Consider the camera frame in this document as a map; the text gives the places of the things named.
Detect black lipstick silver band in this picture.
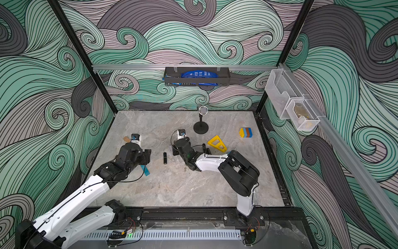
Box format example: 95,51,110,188
163,152,167,165

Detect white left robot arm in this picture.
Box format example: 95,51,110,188
15,143,151,249

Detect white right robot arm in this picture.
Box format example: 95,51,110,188
173,138,260,217

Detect teal wedge block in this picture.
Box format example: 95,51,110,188
141,165,150,176

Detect black microphone stand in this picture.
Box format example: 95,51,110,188
193,114,209,134

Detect multicolour toy brick stack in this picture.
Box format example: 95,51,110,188
239,127,253,138

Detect blue item in shelf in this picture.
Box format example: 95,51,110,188
181,70,218,78

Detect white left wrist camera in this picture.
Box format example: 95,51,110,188
130,133,141,146

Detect yellow triangular plastic frame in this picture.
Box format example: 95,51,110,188
207,135,227,153

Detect dark metal wall shelf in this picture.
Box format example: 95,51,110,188
163,66,231,87

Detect aluminium wall rail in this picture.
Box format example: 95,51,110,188
92,63,277,72

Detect white perforated cable tray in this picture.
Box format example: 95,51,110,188
82,229,242,241

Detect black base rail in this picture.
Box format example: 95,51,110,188
126,206,305,227

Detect small clear wall bin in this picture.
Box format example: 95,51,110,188
286,99,320,132

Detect black left corner post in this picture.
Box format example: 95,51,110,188
47,0,118,117

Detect black corner frame post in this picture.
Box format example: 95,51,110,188
254,0,315,114

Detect right side aluminium rail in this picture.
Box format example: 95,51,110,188
278,63,398,236

